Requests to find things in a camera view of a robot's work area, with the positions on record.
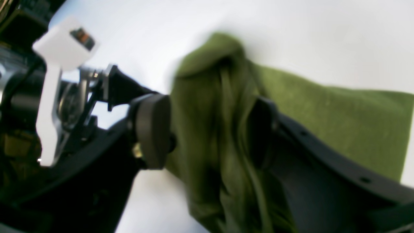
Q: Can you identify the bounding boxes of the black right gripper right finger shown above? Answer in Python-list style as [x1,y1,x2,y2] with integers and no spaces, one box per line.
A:
[248,97,414,233]

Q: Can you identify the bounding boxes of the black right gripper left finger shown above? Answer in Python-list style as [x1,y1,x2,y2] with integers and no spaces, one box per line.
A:
[1,94,175,233]

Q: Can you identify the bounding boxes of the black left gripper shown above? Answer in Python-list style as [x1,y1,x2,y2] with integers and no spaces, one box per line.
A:
[0,63,159,169]

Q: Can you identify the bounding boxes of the green T-shirt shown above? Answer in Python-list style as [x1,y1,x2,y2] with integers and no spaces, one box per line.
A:
[167,33,413,233]

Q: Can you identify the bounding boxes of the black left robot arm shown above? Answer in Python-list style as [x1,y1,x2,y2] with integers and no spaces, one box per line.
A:
[1,0,165,170]

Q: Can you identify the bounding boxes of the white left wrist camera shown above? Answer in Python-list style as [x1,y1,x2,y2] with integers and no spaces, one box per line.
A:
[32,16,99,167]

